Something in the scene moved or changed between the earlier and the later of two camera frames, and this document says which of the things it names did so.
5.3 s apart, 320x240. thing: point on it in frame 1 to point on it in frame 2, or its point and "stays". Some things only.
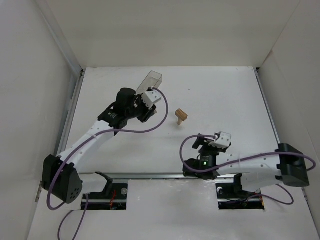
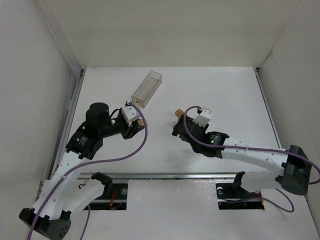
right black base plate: [231, 196] stays
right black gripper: [202, 144] to [181, 126]
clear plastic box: [153, 79] stays
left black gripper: [146, 113] to [130, 130]
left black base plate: [113, 197] stays
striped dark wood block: [180, 113] stays
